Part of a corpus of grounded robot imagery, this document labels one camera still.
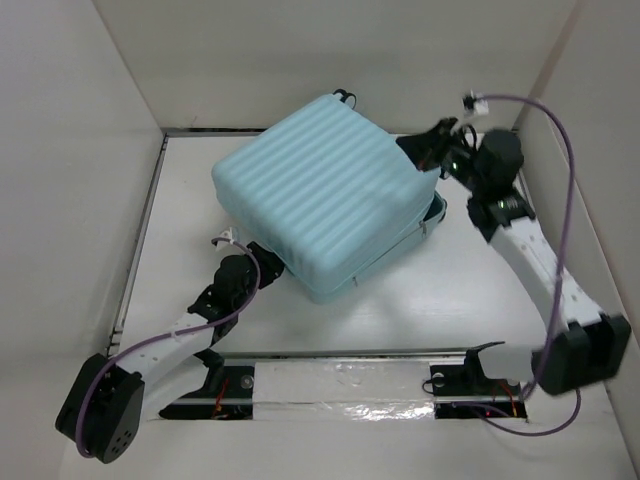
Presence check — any light blue hard-shell suitcase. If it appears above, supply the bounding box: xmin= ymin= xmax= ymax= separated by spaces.
xmin=211 ymin=90 xmax=447 ymax=304

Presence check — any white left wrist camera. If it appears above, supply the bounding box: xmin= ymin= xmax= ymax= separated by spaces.
xmin=211 ymin=226 xmax=239 ymax=251

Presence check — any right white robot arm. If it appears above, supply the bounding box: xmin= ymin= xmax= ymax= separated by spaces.
xmin=396 ymin=117 xmax=631 ymax=396

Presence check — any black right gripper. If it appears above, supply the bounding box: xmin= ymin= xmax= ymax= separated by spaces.
xmin=395 ymin=118 xmax=486 ymax=195

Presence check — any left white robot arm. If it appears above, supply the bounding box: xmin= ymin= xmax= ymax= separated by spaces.
xmin=55 ymin=242 xmax=284 ymax=464

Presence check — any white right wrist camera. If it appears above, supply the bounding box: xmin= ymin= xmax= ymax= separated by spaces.
xmin=462 ymin=91 xmax=489 ymax=118

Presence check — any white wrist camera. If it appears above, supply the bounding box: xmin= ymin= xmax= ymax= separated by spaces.
xmin=211 ymin=226 xmax=239 ymax=251
xmin=462 ymin=91 xmax=489 ymax=118

